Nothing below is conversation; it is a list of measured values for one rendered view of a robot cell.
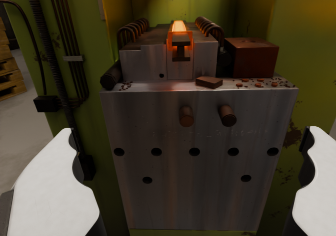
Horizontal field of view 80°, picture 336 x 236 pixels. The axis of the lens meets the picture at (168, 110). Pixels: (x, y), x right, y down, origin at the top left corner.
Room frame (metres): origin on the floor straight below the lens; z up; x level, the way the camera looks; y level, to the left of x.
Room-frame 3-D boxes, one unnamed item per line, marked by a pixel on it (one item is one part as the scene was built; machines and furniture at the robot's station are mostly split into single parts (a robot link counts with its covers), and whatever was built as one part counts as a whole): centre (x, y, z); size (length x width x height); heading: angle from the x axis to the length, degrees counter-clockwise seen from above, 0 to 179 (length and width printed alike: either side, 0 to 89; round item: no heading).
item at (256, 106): (0.63, -0.07, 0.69); 0.56 x 0.38 x 0.45; 177
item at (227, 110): (0.33, -0.11, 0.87); 0.04 x 0.03 x 0.03; 177
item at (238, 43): (0.47, -0.19, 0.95); 0.12 x 0.09 x 0.07; 177
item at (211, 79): (0.38, -0.08, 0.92); 0.04 x 0.03 x 0.01; 44
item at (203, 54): (0.63, -0.02, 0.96); 0.42 x 0.20 x 0.09; 177
